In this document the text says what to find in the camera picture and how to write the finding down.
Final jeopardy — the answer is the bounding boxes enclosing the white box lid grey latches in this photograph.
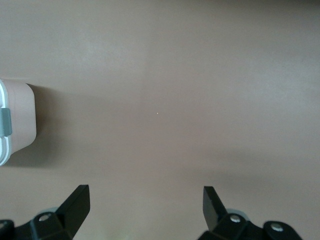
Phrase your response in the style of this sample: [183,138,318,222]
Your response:
[0,78,13,167]

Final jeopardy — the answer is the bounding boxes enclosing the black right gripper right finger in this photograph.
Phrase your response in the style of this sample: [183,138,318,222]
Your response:
[199,185,301,240]

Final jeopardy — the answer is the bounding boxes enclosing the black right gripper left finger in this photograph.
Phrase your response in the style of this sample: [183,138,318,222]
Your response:
[14,184,91,240]

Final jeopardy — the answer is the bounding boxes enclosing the pink plastic storage box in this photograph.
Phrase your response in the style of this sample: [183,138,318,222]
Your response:
[4,81,38,154]

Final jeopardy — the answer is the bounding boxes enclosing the brown table cover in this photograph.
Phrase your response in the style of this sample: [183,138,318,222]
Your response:
[0,0,320,240]

